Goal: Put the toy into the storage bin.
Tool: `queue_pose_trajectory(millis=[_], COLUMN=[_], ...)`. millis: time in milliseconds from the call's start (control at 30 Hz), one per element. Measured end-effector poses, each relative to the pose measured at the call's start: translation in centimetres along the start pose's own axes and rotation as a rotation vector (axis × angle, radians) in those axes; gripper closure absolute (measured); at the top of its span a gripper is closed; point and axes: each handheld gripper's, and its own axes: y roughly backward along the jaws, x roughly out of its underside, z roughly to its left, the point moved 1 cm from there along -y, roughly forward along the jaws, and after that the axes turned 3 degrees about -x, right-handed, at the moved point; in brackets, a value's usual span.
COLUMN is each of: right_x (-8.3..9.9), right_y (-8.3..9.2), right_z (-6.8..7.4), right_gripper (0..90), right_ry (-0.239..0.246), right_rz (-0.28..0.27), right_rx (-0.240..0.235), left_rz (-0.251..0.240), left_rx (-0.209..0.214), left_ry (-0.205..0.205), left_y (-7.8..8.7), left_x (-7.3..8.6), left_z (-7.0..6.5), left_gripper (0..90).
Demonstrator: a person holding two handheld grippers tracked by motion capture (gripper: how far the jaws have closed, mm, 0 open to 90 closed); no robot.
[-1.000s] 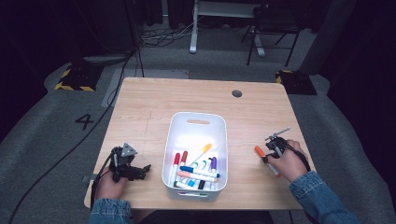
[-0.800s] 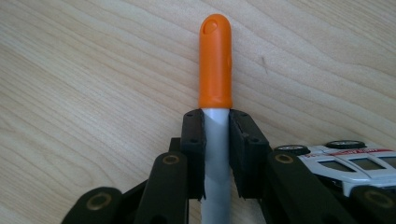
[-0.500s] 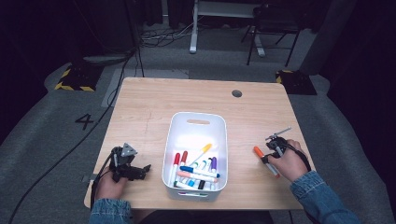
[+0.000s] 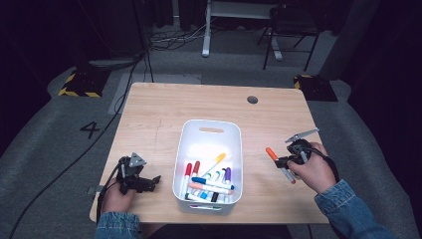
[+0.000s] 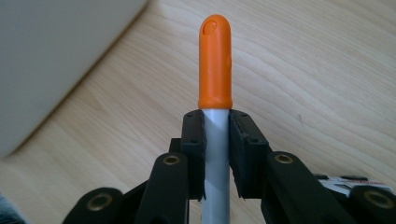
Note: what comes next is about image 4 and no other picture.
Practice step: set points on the dark blue marker pen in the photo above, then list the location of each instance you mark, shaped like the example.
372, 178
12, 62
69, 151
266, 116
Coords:
199, 180

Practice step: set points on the dark red marker pen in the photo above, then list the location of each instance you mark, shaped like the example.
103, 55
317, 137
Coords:
196, 167

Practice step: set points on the grey tape piece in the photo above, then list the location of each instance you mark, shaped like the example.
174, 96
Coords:
93, 190

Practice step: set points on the black marker pen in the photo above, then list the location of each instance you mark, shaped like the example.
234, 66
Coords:
215, 197

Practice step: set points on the black yellow striped stand base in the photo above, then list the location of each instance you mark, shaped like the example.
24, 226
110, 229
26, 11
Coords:
83, 84
315, 88

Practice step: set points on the person's left hand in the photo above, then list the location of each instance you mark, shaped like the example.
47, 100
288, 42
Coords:
115, 201

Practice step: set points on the white plastic storage bin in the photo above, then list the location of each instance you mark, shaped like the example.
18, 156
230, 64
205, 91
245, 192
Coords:
209, 142

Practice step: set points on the bright red marker pen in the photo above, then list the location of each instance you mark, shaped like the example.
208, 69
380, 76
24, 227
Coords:
188, 170

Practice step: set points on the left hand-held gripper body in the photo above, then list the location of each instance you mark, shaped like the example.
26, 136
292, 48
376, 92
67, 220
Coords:
136, 160

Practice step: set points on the black chair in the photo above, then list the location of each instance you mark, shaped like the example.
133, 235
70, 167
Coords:
292, 20

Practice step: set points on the yellow marker pen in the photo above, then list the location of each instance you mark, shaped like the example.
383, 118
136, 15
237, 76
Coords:
220, 156

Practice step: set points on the light blue marker pen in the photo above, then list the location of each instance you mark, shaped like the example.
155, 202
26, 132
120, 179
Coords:
204, 194

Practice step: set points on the purple marker pen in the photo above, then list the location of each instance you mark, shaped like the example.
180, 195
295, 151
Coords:
227, 174

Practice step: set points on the person's right hand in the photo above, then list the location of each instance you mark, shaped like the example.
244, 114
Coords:
316, 172

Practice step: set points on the grey flat floor base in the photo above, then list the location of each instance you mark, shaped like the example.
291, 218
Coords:
112, 63

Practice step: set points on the orange marker pen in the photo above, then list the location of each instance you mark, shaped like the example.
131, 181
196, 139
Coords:
271, 153

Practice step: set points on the pink marker pen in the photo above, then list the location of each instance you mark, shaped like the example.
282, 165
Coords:
205, 188

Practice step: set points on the white desk frame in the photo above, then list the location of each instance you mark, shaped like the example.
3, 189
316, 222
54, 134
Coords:
206, 33

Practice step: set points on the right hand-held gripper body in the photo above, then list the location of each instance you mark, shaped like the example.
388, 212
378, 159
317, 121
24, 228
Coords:
300, 151

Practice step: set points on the black stand pole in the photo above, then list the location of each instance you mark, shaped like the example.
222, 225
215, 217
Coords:
142, 33

